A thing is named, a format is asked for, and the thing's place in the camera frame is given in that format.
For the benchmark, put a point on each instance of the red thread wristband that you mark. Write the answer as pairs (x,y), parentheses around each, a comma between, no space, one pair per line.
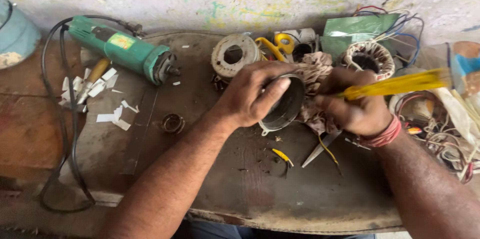
(382,137)

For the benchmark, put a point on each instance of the flat metal blade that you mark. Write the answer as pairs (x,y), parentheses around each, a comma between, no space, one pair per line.
(318,149)

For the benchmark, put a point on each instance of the person's right hand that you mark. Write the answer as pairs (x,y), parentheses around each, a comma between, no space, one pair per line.
(354,109)

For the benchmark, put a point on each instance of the pale blue bucket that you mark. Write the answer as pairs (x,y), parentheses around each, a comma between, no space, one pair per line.
(15,34)

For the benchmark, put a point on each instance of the person's left hand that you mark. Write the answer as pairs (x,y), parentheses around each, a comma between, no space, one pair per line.
(243,98)

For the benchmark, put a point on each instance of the green sheet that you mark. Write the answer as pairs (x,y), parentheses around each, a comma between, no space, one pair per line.
(356,30)

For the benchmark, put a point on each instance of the white round motor housing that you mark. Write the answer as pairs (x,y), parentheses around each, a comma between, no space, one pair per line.
(234,57)

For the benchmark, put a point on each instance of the black round part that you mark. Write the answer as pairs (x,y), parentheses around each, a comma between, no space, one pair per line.
(303,49)

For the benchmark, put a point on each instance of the person's right fingers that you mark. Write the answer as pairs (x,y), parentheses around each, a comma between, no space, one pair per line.
(332,96)

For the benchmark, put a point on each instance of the dark metal motor end cover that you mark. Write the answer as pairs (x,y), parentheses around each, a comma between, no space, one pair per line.
(287,105)

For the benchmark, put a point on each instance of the dirty brown rag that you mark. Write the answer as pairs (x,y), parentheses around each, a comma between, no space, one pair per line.
(317,70)

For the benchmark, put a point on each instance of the green angle grinder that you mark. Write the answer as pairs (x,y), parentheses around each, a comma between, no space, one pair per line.
(123,49)

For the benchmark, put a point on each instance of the copper wound motor stator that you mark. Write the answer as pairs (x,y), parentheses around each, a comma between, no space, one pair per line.
(369,58)

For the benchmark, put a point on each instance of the pile of white paper scraps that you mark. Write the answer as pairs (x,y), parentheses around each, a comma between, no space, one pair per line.
(99,89)

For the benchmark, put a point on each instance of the plastic bag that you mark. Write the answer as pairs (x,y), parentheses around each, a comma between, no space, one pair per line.
(463,85)

